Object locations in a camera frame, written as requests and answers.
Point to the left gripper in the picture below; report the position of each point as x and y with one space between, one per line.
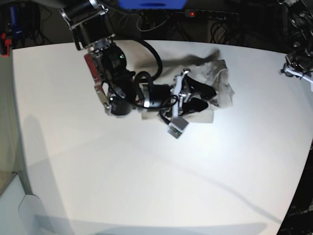
299 64

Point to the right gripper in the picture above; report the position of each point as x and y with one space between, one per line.
193 105

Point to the grey t-shirt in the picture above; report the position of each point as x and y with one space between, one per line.
210 70

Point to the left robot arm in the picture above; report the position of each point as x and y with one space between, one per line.
299 16

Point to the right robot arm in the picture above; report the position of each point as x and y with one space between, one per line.
120 90

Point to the black power strip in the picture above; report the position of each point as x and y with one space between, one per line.
211 15

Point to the blue box overhead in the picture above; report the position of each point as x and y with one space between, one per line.
152 4

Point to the red and blue clamp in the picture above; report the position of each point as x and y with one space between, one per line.
8 26

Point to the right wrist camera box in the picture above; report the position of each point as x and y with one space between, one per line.
176 126

